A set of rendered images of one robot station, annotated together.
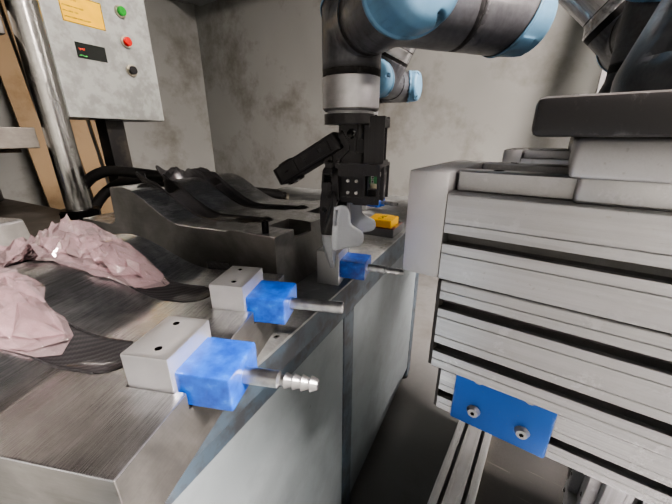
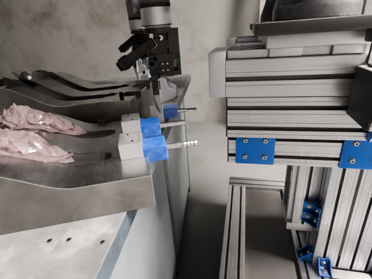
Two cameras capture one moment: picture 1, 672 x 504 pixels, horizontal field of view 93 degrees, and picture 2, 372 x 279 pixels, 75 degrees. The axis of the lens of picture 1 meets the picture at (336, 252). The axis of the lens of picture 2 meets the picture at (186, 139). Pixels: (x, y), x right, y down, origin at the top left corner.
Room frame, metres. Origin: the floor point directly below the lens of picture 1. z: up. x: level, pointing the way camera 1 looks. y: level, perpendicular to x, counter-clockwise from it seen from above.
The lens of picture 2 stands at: (-0.18, 0.16, 1.04)
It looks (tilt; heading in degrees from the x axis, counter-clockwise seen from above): 24 degrees down; 340
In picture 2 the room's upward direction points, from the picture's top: 4 degrees counter-clockwise
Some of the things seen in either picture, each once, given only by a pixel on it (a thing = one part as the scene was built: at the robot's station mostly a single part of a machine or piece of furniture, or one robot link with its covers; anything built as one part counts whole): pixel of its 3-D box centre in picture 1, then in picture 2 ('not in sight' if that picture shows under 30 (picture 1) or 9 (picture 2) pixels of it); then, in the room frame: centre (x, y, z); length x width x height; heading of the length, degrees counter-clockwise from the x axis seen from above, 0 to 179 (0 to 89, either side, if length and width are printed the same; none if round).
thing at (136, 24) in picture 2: not in sight; (138, 25); (1.02, -0.09, 1.07); 0.08 x 0.08 x 0.05
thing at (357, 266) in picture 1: (361, 266); (174, 110); (0.46, -0.04, 0.83); 0.13 x 0.05 x 0.05; 71
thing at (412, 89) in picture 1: (397, 86); not in sight; (0.95, -0.17, 1.14); 0.11 x 0.11 x 0.08; 61
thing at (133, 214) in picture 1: (217, 214); (66, 99); (0.64, 0.24, 0.87); 0.50 x 0.26 x 0.14; 62
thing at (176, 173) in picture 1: (215, 191); (65, 83); (0.62, 0.24, 0.92); 0.35 x 0.16 x 0.09; 62
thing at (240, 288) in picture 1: (281, 302); (155, 126); (0.29, 0.06, 0.86); 0.13 x 0.05 x 0.05; 80
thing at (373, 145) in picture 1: (355, 161); (163, 52); (0.46, -0.03, 0.99); 0.09 x 0.08 x 0.12; 71
